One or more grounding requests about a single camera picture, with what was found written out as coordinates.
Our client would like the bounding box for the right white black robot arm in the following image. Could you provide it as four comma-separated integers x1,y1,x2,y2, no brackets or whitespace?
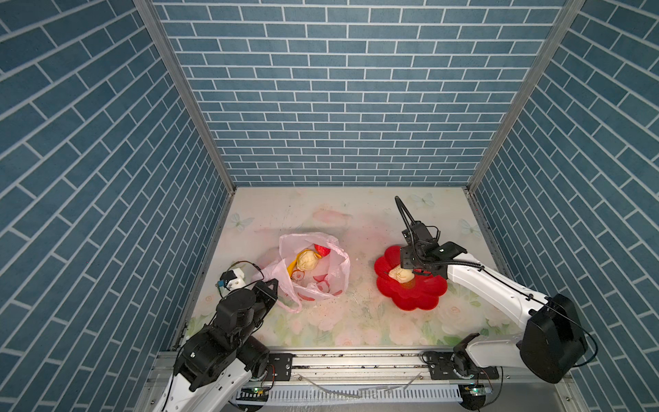
401,221,588,384

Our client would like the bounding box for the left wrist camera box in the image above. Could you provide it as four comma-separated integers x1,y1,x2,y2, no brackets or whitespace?
217,268,246,292

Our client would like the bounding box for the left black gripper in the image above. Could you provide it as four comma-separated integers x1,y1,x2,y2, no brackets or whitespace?
232,277,281,351

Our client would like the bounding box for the right black corrugated cable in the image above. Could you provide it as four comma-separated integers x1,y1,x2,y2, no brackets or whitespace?
395,195,485,271

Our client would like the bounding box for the large cream fake bun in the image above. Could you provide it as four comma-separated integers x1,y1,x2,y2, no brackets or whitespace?
297,250,320,272

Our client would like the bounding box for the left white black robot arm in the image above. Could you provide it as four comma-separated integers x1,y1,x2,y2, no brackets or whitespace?
153,279,278,411

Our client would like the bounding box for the red fake fruit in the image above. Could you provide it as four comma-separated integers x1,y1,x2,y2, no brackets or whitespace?
313,244,331,259

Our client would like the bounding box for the red flower-shaped plate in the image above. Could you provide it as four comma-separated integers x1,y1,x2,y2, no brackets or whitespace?
374,245,448,312

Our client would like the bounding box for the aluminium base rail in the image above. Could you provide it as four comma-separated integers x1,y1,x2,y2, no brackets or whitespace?
134,348,588,411

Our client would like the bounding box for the yellow fake banana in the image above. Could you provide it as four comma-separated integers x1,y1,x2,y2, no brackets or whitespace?
287,250,307,276

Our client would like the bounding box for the small cream fake bun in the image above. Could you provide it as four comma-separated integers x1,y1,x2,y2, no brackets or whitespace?
389,265,415,284

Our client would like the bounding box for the pink plastic bag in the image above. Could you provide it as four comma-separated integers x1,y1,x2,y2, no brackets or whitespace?
263,233,351,313

